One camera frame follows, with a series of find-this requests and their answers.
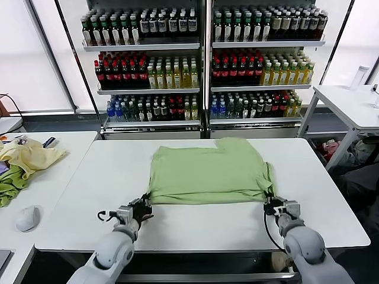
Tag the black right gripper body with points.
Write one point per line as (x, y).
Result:
(276, 207)

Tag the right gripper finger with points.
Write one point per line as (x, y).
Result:
(266, 199)
(274, 198)

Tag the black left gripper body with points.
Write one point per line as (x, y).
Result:
(140, 210)

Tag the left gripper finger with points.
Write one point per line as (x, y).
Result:
(150, 205)
(141, 199)

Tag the light green t-shirt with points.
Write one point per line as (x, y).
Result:
(207, 171)

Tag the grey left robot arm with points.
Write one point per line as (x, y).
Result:
(112, 254)

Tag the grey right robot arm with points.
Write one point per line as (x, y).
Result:
(305, 242)

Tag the pink clothes pile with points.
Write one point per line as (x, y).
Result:
(330, 148)

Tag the pale clothes pile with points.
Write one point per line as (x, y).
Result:
(359, 151)

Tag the silver left wrist module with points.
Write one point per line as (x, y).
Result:
(124, 213)

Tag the silver wrist module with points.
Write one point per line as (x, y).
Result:
(293, 208)
(124, 213)

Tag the silver right wrist module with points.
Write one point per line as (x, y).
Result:
(293, 208)

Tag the beige round object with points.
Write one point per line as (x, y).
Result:
(279, 261)

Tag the small dark bottle white cap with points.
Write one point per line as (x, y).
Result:
(268, 110)
(156, 114)
(149, 114)
(253, 110)
(245, 110)
(133, 114)
(141, 114)
(260, 110)
(163, 114)
(238, 110)
(230, 110)
(125, 114)

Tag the small blue water bottle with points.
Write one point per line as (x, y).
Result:
(221, 110)
(111, 114)
(213, 110)
(118, 114)

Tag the small cola bottle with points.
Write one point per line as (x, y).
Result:
(275, 108)
(171, 114)
(283, 108)
(179, 114)

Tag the small yellow drink bottle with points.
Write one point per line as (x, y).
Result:
(187, 114)
(194, 114)
(297, 108)
(290, 108)

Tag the blue white striped item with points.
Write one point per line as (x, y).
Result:
(50, 141)

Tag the white computer mouse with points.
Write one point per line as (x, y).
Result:
(28, 219)

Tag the white side table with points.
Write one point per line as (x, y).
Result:
(349, 109)

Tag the pale yellow garment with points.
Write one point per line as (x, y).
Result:
(32, 156)

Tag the cola bottle red cap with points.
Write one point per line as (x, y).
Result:
(225, 72)
(108, 77)
(125, 77)
(100, 77)
(116, 77)
(216, 72)
(134, 77)
(250, 72)
(259, 72)
(234, 72)
(143, 77)
(242, 72)

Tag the bright green cloth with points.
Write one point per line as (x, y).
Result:
(12, 180)

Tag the small clear container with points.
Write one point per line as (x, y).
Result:
(376, 100)

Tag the purple cloth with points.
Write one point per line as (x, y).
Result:
(3, 167)

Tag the grey flat device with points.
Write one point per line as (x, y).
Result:
(4, 258)

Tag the tall clear plastic bottle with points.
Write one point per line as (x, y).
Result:
(359, 77)

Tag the grey shelf unit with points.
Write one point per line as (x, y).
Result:
(266, 44)
(142, 46)

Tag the dark bottle green cap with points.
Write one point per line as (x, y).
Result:
(86, 34)
(106, 34)
(96, 34)
(218, 31)
(247, 31)
(237, 31)
(257, 31)
(228, 31)
(266, 31)
(135, 34)
(115, 34)
(125, 34)

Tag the dark bottle cream label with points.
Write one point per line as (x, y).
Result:
(276, 26)
(286, 26)

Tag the dark bottle white label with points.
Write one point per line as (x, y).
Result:
(172, 26)
(295, 26)
(192, 26)
(305, 26)
(323, 26)
(162, 26)
(182, 26)
(153, 26)
(144, 26)
(314, 26)

